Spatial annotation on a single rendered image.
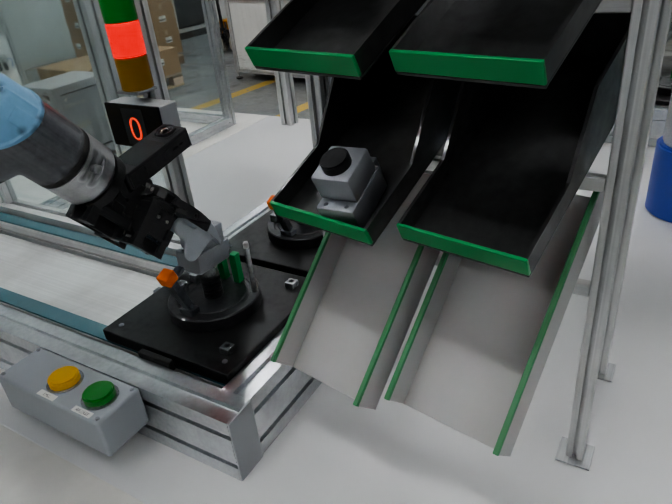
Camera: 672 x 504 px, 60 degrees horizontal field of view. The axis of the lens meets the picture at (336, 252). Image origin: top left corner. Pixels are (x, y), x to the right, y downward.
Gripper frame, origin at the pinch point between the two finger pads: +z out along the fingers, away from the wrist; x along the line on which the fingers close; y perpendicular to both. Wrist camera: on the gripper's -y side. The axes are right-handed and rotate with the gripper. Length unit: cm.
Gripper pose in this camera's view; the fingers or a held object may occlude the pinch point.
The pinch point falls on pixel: (202, 231)
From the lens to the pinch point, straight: 86.4
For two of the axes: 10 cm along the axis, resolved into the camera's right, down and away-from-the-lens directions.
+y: -3.4, 9.1, -2.4
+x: 8.6, 1.9, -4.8
